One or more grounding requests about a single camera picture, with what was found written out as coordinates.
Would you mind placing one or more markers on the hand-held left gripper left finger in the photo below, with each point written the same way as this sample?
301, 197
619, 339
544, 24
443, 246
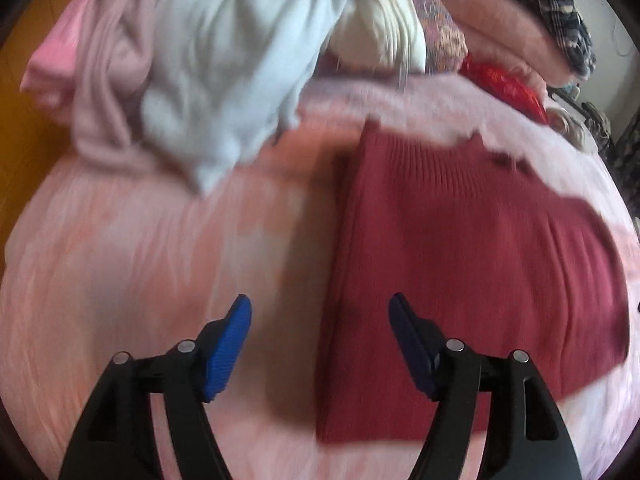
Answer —
227, 345

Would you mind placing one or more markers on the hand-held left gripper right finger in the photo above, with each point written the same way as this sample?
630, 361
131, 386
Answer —
415, 345

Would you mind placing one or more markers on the dark red knit sweater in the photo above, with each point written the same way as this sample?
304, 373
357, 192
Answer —
450, 260

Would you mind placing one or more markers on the pink patterned bed blanket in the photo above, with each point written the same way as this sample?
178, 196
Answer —
150, 260

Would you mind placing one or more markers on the beige pouch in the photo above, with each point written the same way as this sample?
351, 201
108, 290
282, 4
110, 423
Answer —
570, 127

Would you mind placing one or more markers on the red embroidered pouch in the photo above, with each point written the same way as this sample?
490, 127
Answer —
505, 85

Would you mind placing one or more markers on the dark curtain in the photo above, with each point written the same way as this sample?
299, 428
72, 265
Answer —
630, 160

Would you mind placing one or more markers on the light blue striped garment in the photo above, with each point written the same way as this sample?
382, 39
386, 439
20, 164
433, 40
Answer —
225, 60

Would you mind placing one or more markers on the mauve garment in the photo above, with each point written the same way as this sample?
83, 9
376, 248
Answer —
100, 85

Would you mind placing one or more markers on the wooden wardrobe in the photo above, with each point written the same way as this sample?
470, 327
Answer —
20, 135

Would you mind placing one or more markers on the paisley pillow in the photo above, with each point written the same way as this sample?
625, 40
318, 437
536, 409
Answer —
442, 30

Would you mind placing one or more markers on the white garment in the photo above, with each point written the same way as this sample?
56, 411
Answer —
380, 25

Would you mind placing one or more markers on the pink garment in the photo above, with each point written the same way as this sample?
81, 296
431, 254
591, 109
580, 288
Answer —
50, 65

